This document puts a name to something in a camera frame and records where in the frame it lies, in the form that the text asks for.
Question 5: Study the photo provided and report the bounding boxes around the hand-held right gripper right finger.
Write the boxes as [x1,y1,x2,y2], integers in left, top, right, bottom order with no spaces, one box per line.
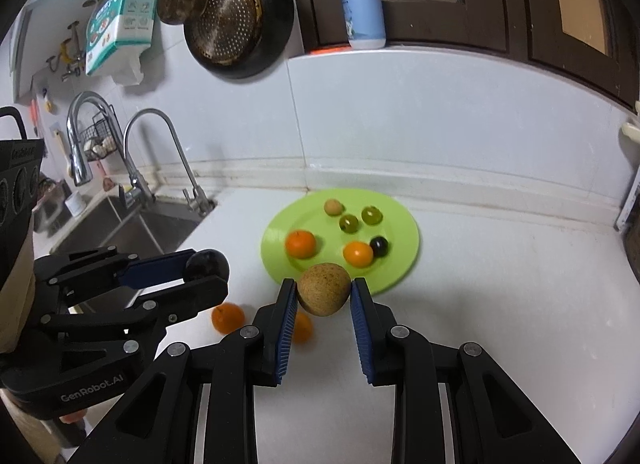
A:
[350,278,608,464]

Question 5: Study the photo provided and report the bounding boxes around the chrome pull-down faucet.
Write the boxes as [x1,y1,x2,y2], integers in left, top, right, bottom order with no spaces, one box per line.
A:
[67,91,115,187]

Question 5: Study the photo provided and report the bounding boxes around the large orange tangerine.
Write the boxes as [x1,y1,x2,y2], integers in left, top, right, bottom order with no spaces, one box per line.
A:
[285,230,317,259]

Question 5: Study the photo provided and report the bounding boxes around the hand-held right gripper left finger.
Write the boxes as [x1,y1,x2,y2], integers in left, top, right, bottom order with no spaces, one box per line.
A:
[65,278,299,464]

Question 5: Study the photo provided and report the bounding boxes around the black wire sink basket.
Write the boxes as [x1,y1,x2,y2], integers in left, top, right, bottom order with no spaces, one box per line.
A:
[81,111,127,163]

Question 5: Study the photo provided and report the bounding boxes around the orange tangerine with stem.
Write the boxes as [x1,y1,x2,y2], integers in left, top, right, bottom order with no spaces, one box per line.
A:
[211,302,246,335]

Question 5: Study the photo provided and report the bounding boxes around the person's left forearm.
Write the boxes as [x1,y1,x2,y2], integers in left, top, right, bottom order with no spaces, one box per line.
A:
[0,216,38,352]

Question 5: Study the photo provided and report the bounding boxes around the slim chrome gooseneck faucet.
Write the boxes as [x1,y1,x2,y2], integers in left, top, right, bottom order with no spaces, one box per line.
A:
[122,108,214,217]

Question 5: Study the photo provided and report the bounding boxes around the black frying pan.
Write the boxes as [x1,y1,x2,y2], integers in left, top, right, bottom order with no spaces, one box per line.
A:
[183,0,295,80]

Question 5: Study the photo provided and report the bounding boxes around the small orange tangerine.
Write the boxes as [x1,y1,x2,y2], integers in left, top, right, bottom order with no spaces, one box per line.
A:
[291,311,315,343]

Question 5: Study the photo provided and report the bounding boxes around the oval orange kumquat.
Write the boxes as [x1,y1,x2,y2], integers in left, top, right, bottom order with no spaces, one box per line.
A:
[343,241,375,267]

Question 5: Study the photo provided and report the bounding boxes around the teal white bag box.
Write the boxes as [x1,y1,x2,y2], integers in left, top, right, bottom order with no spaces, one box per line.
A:
[83,0,160,86]

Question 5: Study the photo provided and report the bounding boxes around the steel sink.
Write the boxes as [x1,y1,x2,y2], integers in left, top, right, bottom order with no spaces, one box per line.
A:
[49,193,207,261]

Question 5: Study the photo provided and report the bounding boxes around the green plate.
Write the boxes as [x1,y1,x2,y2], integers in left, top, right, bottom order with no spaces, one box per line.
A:
[260,189,420,295]

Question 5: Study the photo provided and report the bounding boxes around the metal kitchen rack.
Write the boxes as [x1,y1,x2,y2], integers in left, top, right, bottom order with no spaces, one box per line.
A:
[616,178,640,233]

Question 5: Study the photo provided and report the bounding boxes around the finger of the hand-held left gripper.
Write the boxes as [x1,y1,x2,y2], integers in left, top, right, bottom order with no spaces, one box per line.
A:
[35,247,201,301]
[40,275,231,356]

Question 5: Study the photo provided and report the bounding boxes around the small brass pot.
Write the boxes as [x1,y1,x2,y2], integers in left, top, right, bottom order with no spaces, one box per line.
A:
[157,0,211,26]

